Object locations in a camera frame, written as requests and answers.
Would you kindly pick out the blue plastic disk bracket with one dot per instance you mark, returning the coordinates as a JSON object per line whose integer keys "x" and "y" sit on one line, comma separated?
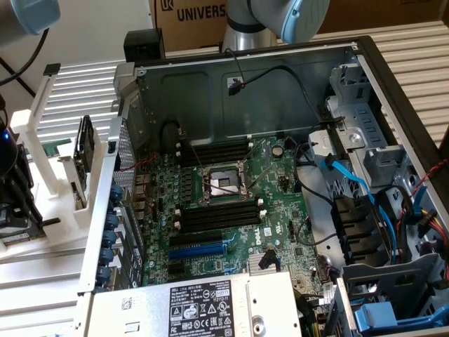
{"x": 379, "y": 316}

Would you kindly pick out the CPU socket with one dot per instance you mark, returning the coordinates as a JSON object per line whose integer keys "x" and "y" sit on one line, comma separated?
{"x": 224, "y": 175}

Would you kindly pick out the printed cardboard box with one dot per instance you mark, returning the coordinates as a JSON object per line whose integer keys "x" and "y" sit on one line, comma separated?
{"x": 189, "y": 31}

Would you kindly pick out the blue slot retention clip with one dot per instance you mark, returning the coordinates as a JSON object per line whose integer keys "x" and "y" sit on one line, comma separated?
{"x": 109, "y": 238}
{"x": 104, "y": 274}
{"x": 117, "y": 193}
{"x": 107, "y": 256}
{"x": 113, "y": 220}

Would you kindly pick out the black plastic card guide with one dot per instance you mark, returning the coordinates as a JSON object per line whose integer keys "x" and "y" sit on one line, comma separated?
{"x": 354, "y": 228}

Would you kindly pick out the black graphics card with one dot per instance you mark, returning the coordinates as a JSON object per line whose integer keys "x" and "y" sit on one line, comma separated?
{"x": 86, "y": 140}

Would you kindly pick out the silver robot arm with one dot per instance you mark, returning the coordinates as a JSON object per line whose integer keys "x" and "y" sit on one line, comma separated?
{"x": 242, "y": 38}

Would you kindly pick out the white parts rack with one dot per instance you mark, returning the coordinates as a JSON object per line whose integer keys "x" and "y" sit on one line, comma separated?
{"x": 66, "y": 231}

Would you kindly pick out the green Dell motherboard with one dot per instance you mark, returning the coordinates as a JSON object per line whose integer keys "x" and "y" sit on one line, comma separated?
{"x": 280, "y": 224}

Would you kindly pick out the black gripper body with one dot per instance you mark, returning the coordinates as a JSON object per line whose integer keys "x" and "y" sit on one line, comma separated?
{"x": 10, "y": 161}

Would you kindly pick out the silver chipset heat sink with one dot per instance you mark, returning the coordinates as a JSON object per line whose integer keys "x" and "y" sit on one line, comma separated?
{"x": 253, "y": 263}

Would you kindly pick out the grey metal disk bay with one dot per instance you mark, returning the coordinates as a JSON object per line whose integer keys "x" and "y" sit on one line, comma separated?
{"x": 386, "y": 281}

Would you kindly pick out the bare green RAM stick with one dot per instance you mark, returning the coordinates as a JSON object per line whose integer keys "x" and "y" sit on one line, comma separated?
{"x": 56, "y": 151}

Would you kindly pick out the silver disk drive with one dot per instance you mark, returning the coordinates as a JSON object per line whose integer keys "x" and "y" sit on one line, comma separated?
{"x": 317, "y": 147}

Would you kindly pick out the silver power supply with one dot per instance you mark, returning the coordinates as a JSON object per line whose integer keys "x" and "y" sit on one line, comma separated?
{"x": 147, "y": 309}

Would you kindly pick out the long black expansion slot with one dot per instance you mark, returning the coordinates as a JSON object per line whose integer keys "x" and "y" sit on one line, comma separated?
{"x": 196, "y": 238}

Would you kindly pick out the steel socket locking lever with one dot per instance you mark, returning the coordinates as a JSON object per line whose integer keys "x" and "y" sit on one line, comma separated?
{"x": 224, "y": 189}
{"x": 193, "y": 154}

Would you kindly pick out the black RAM slot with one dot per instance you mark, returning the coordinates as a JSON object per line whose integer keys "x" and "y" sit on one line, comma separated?
{"x": 224, "y": 154}
{"x": 217, "y": 223}
{"x": 217, "y": 144}
{"x": 217, "y": 149}
{"x": 217, "y": 213}
{"x": 217, "y": 218}
{"x": 217, "y": 209}
{"x": 224, "y": 159}

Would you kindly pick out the blue expansion slot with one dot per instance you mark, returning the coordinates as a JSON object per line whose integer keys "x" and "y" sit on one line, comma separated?
{"x": 196, "y": 252}

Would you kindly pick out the small black box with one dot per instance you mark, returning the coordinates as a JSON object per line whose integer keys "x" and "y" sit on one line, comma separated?
{"x": 144, "y": 44}

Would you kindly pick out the short black expansion slot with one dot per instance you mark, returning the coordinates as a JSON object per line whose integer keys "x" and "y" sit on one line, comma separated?
{"x": 175, "y": 269}

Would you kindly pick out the open metal PC case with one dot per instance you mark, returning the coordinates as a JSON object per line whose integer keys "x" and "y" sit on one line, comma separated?
{"x": 273, "y": 105}

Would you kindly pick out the silver coin battery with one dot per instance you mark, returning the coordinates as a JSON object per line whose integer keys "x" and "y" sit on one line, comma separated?
{"x": 278, "y": 151}

